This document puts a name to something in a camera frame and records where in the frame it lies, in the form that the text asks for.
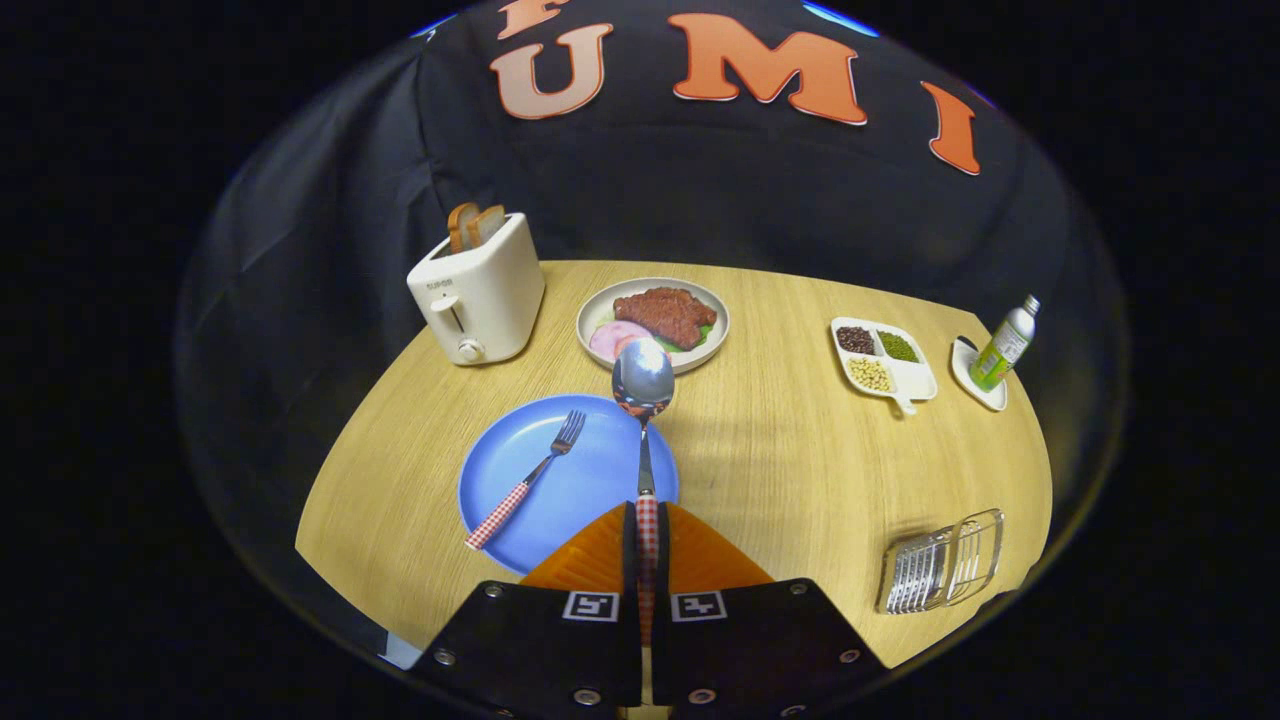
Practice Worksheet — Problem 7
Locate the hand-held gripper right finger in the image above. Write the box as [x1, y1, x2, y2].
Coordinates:
[650, 500, 889, 719]

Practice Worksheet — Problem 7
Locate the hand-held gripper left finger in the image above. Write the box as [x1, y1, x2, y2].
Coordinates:
[410, 500, 646, 716]

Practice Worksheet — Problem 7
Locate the fork with red checked handle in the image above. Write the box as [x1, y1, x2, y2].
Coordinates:
[465, 410, 588, 551]

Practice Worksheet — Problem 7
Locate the spoon with red checked handle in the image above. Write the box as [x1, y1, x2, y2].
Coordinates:
[612, 338, 676, 646]

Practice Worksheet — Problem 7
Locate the blue round plate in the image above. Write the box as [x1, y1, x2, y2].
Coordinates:
[458, 394, 681, 576]

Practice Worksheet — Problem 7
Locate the pink ham slice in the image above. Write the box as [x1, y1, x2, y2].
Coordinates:
[590, 320, 656, 363]

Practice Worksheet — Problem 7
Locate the brown steak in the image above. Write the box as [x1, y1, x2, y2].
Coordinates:
[613, 287, 719, 351]

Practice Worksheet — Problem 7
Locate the grey round plate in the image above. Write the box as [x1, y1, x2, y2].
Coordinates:
[576, 277, 731, 376]

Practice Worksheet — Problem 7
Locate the metal cutlery basket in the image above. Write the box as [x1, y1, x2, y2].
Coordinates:
[876, 508, 1005, 615]

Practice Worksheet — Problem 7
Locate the white toaster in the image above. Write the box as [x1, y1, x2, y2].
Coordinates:
[406, 212, 546, 367]

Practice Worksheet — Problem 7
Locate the white divided tray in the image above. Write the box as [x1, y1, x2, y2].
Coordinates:
[830, 317, 939, 416]

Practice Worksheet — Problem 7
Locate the white coaster dish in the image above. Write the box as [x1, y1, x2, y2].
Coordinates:
[950, 336, 1009, 412]

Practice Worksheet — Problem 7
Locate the green label metal bottle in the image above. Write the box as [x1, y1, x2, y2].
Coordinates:
[968, 294, 1041, 392]

